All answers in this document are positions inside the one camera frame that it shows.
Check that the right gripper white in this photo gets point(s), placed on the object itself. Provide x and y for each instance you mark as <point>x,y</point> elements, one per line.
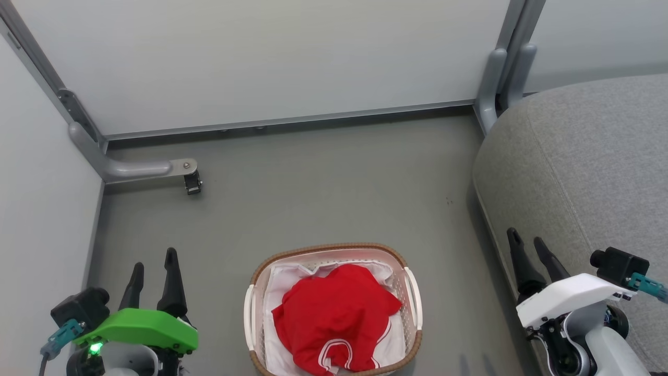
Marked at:
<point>571,296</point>

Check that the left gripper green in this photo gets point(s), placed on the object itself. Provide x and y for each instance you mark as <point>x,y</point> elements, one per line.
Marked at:
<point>138,326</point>

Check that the red shirt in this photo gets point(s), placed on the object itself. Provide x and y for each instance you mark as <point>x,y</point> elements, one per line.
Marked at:
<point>334,313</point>

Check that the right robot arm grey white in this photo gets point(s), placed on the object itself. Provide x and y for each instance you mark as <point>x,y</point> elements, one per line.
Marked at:
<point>610,347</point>

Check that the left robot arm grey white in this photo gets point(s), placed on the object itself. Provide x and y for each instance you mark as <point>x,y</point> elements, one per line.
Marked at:
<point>125,363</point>

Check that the grey fabric sofa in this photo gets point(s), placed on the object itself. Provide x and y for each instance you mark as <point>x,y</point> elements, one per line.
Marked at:
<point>584,167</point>

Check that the black caster wheel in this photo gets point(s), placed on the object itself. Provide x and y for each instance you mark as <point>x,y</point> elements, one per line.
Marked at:
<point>192,184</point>

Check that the grey partition foot with plate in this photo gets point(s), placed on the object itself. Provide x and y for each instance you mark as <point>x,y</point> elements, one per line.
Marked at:
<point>130,168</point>

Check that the white basket liner cloth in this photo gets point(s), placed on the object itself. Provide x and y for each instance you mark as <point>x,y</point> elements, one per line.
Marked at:
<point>279,284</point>

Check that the white laundry basket brown rim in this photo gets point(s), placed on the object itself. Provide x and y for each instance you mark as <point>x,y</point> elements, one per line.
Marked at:
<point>412,308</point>

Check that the grey rounded partition foot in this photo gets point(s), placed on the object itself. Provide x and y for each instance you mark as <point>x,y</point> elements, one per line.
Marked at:
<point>489,89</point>
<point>522,73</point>

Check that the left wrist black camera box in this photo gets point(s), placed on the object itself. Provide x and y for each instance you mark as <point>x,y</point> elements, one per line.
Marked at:
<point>78,309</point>

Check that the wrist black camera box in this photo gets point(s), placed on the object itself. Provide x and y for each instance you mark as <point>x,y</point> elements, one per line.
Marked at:
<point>620,263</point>
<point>78,309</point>

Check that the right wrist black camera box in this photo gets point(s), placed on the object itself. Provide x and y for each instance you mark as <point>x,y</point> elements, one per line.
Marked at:
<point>620,263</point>

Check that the grey partition bottom rail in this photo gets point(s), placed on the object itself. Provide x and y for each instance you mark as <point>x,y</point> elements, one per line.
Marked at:
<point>292,120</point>

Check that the grey slanted partition post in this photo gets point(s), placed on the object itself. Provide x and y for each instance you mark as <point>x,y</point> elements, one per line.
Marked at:
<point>47,73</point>

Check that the grey double partition post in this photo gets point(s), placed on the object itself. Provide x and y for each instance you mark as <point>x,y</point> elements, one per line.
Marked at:
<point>519,26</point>

